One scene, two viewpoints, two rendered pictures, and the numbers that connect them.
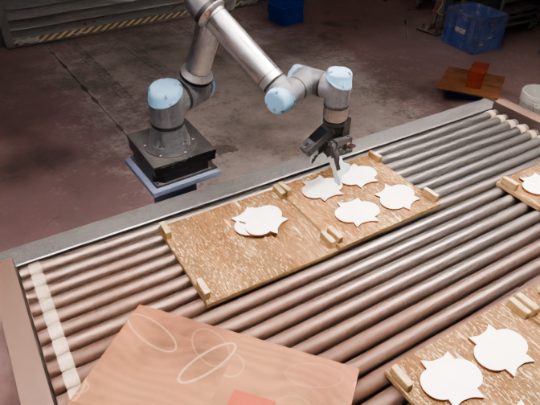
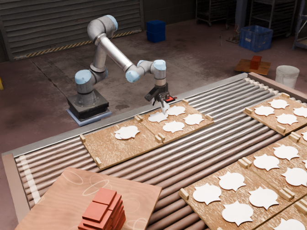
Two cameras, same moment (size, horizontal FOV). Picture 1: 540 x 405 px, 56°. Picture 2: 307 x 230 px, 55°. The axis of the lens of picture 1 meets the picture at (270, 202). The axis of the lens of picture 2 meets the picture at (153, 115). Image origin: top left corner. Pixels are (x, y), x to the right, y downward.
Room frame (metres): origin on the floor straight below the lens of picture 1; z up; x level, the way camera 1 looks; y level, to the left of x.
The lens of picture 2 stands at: (-0.36, -0.19, 2.03)
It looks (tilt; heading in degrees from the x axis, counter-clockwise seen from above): 32 degrees down; 2
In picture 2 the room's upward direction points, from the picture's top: 3 degrees counter-clockwise
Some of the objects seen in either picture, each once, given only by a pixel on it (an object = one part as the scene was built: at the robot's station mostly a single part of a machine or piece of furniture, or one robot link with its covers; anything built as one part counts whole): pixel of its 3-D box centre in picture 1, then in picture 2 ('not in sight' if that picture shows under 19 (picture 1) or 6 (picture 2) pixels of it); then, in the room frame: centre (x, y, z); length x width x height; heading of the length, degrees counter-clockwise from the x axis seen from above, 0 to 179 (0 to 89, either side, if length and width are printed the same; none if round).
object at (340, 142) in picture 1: (334, 135); (161, 91); (1.38, -0.20, 1.13); 0.09 x 0.08 x 0.12; 122
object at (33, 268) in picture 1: (312, 177); (155, 112); (1.49, -0.15, 0.90); 1.95 x 0.05 x 0.05; 122
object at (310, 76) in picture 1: (304, 82); (145, 67); (1.42, -0.10, 1.29); 0.11 x 0.11 x 0.08; 57
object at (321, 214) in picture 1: (356, 196); (174, 120); (1.34, -0.28, 0.93); 0.41 x 0.35 x 0.02; 122
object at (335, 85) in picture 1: (337, 87); (159, 69); (1.38, -0.19, 1.29); 0.09 x 0.08 x 0.11; 57
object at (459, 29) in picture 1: (473, 27); (255, 38); (5.39, -2.12, 0.19); 0.50 x 0.41 x 0.37; 28
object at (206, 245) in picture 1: (246, 239); (120, 141); (1.11, 0.07, 0.93); 0.41 x 0.35 x 0.02; 121
